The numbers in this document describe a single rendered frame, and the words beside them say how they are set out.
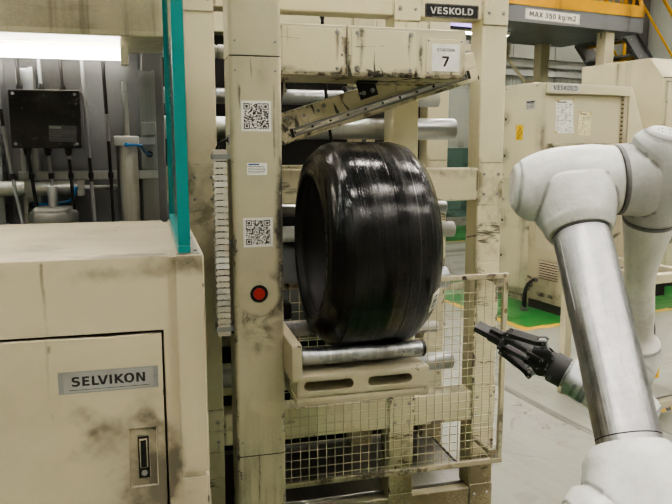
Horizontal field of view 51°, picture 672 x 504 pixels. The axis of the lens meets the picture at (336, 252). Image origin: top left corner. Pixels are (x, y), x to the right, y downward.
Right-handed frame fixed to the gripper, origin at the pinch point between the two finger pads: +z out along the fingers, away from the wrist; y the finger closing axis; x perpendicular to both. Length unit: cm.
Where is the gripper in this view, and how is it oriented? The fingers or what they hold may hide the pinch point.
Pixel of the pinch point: (489, 332)
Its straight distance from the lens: 177.4
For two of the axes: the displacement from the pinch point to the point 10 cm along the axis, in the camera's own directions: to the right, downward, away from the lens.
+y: -1.3, 7.8, 6.1
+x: 5.7, -4.4, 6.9
